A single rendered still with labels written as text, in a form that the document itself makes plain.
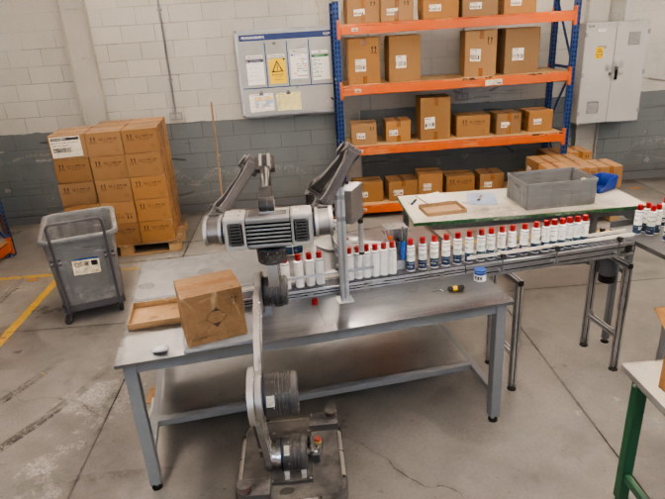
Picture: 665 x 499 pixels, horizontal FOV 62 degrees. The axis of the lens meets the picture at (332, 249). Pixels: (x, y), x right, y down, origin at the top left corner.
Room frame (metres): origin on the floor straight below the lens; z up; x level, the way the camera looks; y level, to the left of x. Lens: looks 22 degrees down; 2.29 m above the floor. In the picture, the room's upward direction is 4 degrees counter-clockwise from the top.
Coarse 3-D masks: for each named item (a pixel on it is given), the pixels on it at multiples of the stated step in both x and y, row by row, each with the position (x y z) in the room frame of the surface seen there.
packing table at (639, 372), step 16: (624, 368) 2.10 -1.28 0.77; (640, 368) 2.08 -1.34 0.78; (656, 368) 2.08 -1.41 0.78; (640, 384) 1.98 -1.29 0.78; (656, 384) 1.97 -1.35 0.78; (640, 400) 2.05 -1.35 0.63; (656, 400) 1.87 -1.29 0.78; (640, 416) 2.05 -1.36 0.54; (624, 432) 2.09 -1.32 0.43; (624, 448) 2.07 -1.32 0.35; (624, 464) 2.05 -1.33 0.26; (624, 480) 2.04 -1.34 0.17; (624, 496) 2.05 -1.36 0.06; (640, 496) 1.92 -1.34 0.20
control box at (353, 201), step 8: (344, 184) 2.94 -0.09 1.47; (352, 184) 2.93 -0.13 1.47; (360, 184) 2.94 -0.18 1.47; (344, 192) 2.83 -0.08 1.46; (352, 192) 2.83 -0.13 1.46; (360, 192) 2.94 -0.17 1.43; (344, 200) 2.83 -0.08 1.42; (352, 200) 2.83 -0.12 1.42; (360, 200) 2.93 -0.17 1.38; (352, 208) 2.82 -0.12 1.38; (360, 208) 2.93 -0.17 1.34; (352, 216) 2.82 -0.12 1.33; (360, 216) 2.92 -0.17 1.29; (352, 224) 2.82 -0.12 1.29
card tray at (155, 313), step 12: (156, 300) 2.91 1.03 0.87; (168, 300) 2.92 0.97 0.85; (132, 312) 2.80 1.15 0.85; (144, 312) 2.83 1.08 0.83; (156, 312) 2.82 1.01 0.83; (168, 312) 2.81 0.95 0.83; (132, 324) 2.63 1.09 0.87; (144, 324) 2.65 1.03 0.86; (156, 324) 2.66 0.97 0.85; (168, 324) 2.67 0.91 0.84
